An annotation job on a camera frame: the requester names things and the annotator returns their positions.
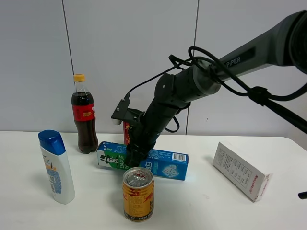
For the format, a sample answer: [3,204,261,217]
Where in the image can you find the red herbal tea can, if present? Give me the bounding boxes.
[123,121,130,145]

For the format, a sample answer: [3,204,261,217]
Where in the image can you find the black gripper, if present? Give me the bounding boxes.
[124,117,165,167]

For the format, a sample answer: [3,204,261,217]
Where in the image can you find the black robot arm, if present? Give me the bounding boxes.
[125,10,307,167]

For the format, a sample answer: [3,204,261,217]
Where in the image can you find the cola bottle yellow cap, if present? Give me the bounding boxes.
[71,74,98,154]

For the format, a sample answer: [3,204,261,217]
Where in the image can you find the white Snowhite box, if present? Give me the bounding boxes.
[213,141,273,202]

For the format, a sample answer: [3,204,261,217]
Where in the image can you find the gold Red Bull can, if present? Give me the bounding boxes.
[122,167,154,222]

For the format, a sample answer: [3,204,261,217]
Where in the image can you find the Darlie toothpaste box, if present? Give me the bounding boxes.
[96,141,189,181]

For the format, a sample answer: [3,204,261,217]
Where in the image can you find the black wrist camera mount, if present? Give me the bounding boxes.
[111,93,144,126]

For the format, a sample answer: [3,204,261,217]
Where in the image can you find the white shampoo bottle blue cap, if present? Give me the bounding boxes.
[38,130,75,204]

